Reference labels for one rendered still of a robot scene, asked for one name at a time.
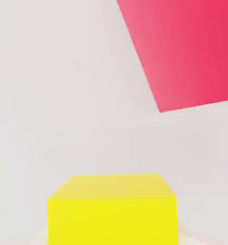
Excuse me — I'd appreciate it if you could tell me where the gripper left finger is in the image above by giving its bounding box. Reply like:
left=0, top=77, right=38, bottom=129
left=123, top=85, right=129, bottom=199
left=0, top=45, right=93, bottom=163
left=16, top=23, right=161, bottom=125
left=32, top=228, right=49, bottom=245

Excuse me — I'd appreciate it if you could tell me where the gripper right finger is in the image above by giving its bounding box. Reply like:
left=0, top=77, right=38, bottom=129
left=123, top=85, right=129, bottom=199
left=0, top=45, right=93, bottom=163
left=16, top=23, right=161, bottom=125
left=178, top=225, right=222, bottom=245

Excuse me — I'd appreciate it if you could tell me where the large pink box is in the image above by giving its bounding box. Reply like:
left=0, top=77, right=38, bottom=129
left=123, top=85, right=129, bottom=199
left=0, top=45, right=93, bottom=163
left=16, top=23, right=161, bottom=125
left=116, top=0, right=228, bottom=113

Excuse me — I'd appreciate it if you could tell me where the small yellow cube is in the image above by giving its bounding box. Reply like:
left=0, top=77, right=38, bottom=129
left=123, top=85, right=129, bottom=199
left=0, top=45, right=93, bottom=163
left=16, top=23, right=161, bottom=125
left=46, top=173, right=179, bottom=245

